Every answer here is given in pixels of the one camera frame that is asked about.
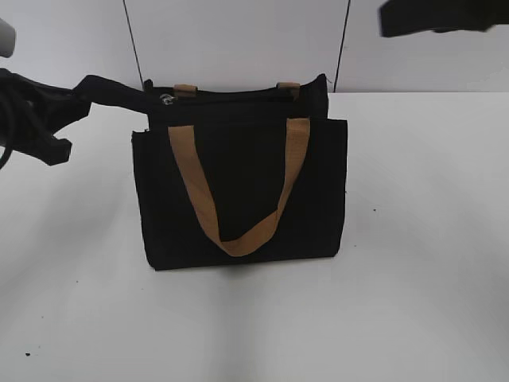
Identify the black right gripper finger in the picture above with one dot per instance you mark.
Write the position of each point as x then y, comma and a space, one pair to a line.
401, 17

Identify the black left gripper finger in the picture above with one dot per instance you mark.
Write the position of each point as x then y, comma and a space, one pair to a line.
97, 89
43, 146

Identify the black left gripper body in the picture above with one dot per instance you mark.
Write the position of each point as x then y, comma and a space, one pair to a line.
29, 105

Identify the metal zipper pull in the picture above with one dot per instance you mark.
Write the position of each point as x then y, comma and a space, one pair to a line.
167, 99

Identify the black canvas tote bag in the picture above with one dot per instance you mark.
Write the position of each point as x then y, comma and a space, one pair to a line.
312, 222

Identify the tan rear bag handle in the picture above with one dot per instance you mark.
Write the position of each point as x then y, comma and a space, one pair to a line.
188, 90

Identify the tan bag handle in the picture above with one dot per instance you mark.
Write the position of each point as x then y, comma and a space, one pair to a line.
239, 176
188, 90

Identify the tan front bag handle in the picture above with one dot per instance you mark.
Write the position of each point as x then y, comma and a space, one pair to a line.
239, 176

